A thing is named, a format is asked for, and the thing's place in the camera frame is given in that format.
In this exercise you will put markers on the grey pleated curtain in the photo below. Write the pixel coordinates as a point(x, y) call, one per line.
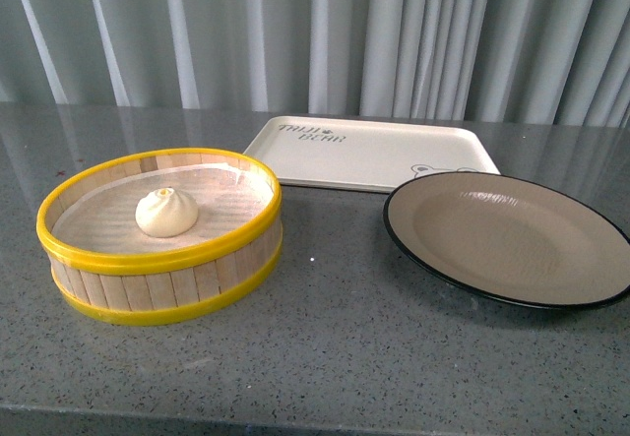
point(563, 62)

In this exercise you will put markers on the white steamer liner paper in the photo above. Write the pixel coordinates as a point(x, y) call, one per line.
point(103, 221)

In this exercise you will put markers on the beige plate with black rim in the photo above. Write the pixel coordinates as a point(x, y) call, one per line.
point(510, 240)

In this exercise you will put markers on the yellow rimmed bamboo steamer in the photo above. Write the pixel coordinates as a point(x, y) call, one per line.
point(163, 287)

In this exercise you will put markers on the cream bear serving tray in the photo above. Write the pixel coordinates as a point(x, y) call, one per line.
point(366, 156)

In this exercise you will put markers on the white steamed bun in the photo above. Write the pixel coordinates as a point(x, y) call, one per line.
point(166, 212)

